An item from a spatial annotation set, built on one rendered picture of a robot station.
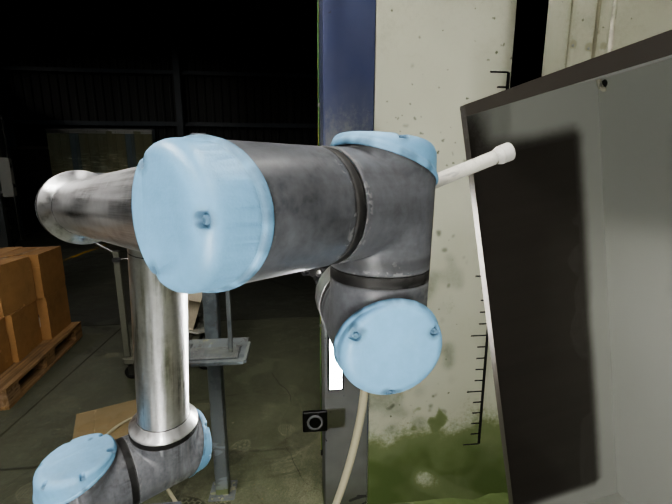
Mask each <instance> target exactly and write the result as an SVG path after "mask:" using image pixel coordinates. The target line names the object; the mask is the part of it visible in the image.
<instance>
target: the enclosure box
mask: <svg viewBox="0 0 672 504"><path fill-rule="evenodd" d="M597 79H601V80H602V81H603V80H604V79H605V80H607V82H608V84H607V86H606V91H605V92H603V91H601V90H599V88H598V86H597V83H596V80H597ZM460 113H461V121H462V129H463V137H464V145H465V153H466V161H468V160H471V159H473V158H476V157H478V156H481V155H483V154H486V153H488V152H491V151H492V150H493V149H494V148H495V147H497V146H499V145H502V144H504V143H507V142H508V143H510V144H512V145H513V147H514V149H515V152H516V155H515V158H514V160H512V161H509V162H507V163H504V164H496V165H493V166H491V167H488V168H486V169H483V170H481V171H478V172H476V173H473V174H471V175H468V177H469V185H470V193H471V201H472V209H473V217H474V225H475V233H476V241H477V249H478V257H479V265H480V273H481V281H482V289H483V298H484V306H485V314H486V322H487V330H488V338H489V346H490V354H491V362H492V370H493V378H494V386H495V394H496V402H497V410H498V418H499V426H500V434H501V442H502V450H503V458H504V466H505V474H506V482H507V490H508V498H509V504H672V30H669V31H666V32H663V33H661V34H658V35H655V36H652V37H650V38H647V39H644V40H641V41H639V42H636V43H633V44H630V45H628V46H625V47H622V48H619V49H617V50H614V51H611V52H608V53H606V54H603V55H600V56H597V57H595V58H592V59H589V60H586V61H584V62H581V63H578V64H575V65H573V66H570V67H567V68H564V69H562V70H559V71H556V72H553V73H551V74H548V75H545V76H542V77H540V78H537V79H534V80H531V81H529V82H526V83H523V84H520V85H518V86H515V87H512V88H509V89H507V90H504V91H501V92H498V93H496V94H493V95H490V96H487V97H485V98H482V99H479V100H476V101H474V102H471V103H468V104H465V105H463V106H460Z"/></svg>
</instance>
